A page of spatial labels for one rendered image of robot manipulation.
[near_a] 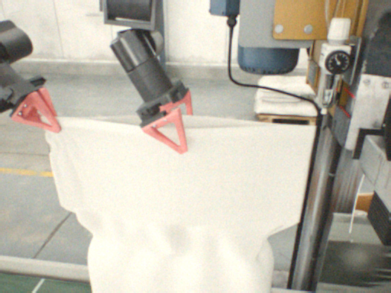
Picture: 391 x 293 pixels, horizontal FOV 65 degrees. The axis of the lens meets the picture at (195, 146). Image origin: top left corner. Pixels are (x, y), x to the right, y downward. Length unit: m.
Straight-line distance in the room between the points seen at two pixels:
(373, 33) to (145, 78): 0.35
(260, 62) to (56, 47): 5.89
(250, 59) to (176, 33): 4.90
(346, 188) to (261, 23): 0.55
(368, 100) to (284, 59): 0.26
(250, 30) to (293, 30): 0.09
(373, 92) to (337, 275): 0.62
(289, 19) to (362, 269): 0.71
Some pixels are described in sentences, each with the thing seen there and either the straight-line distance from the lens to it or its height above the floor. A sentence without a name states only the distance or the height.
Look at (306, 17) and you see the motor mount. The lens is 0.71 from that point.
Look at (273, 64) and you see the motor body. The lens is 0.75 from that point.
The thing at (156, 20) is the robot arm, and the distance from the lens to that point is 0.51.
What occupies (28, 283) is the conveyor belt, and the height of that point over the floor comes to 0.38.
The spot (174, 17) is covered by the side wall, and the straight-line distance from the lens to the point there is 5.62.
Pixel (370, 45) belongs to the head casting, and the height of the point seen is 1.18.
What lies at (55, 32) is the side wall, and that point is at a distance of 6.46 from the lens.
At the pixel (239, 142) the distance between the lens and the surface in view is 0.54.
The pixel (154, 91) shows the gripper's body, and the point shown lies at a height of 1.11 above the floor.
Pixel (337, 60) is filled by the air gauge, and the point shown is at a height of 1.16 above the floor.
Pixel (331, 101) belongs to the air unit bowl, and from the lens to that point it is 0.57.
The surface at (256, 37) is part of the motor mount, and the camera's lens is 0.71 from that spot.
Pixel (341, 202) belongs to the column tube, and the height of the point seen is 0.70.
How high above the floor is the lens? 1.24
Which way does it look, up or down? 25 degrees down
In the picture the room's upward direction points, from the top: straight up
